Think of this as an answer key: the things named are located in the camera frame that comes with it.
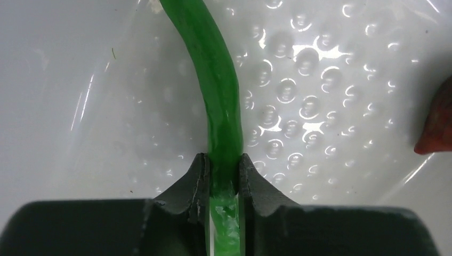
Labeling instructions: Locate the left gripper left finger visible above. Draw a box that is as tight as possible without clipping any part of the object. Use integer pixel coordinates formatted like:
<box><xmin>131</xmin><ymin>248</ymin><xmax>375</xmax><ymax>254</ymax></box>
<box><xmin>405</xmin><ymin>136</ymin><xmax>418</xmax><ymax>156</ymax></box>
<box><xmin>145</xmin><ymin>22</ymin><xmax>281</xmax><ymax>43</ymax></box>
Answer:
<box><xmin>151</xmin><ymin>153</ymin><xmax>210</xmax><ymax>255</ymax></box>

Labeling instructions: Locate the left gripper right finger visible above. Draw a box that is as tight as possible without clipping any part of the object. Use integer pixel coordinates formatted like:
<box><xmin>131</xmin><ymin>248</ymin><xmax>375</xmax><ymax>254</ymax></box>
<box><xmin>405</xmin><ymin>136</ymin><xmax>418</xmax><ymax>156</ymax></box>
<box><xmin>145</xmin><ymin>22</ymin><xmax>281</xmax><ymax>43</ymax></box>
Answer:
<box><xmin>238</xmin><ymin>154</ymin><xmax>299</xmax><ymax>255</ymax></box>

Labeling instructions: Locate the green chili pepper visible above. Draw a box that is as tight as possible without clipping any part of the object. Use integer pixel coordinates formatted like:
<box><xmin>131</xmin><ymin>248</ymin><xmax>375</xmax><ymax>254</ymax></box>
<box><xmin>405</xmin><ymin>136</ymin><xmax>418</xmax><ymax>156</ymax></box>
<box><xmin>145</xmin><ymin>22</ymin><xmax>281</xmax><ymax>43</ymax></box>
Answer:
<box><xmin>161</xmin><ymin>1</ymin><xmax>244</xmax><ymax>255</ymax></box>

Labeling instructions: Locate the white plastic basket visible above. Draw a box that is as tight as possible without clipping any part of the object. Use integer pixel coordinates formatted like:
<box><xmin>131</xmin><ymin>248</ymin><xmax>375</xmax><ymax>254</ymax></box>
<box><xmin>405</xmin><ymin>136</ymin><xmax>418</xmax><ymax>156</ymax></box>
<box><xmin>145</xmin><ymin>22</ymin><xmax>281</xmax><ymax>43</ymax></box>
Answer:
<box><xmin>1</xmin><ymin>1</ymin><xmax>451</xmax><ymax>255</ymax></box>

